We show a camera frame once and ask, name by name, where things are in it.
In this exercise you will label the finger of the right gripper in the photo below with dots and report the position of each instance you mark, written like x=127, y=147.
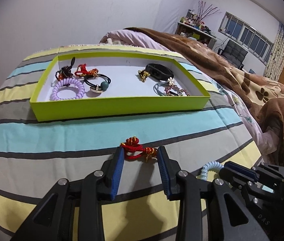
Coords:
x=235, y=180
x=239, y=169

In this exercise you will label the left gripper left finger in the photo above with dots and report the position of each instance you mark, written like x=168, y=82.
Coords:
x=112, y=171

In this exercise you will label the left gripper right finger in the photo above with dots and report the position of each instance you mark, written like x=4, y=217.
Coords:
x=168, y=169

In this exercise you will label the black hair tie teal bead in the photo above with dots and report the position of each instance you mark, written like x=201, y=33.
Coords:
x=98, y=83

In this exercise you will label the black smart wristband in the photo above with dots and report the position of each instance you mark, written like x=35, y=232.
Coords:
x=159, y=72

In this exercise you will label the brown paw print blanket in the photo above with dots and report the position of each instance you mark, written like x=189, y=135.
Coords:
x=263, y=97

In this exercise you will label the striped bed sheet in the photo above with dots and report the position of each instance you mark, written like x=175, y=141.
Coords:
x=34, y=154

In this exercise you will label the lime green box tray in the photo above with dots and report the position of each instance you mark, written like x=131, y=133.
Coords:
x=127, y=94

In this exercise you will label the black padded chair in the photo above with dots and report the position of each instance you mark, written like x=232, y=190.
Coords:
x=234, y=54

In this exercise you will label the floral curtain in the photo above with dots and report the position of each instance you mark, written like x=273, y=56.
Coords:
x=275, y=62

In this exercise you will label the cluttered shelf unit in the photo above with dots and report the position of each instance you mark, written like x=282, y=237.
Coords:
x=194, y=33

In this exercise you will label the dried branch bouquet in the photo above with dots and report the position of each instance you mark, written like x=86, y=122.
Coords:
x=205, y=11

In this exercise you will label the window with frame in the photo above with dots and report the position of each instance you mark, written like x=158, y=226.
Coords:
x=246, y=36

